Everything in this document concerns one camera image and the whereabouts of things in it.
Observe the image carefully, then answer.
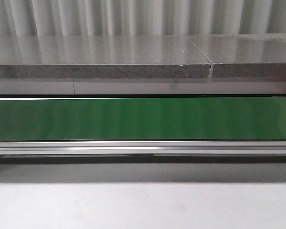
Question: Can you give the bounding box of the grey stone slab left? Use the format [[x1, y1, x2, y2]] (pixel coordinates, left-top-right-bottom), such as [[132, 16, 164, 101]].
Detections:
[[0, 35, 210, 79]]

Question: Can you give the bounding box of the grey stone slab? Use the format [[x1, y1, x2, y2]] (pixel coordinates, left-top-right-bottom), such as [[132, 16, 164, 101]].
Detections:
[[188, 33, 286, 81], [0, 35, 210, 79]]

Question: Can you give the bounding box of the green conveyor belt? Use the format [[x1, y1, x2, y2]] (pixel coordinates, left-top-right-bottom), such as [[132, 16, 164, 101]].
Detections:
[[0, 97, 286, 141]]

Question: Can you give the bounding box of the grey stone slab right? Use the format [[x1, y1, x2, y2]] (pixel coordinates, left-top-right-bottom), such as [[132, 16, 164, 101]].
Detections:
[[188, 33, 286, 81]]

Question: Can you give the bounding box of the aluminium conveyor frame rail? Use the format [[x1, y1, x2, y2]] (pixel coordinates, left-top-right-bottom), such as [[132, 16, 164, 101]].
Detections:
[[0, 140, 286, 164]]

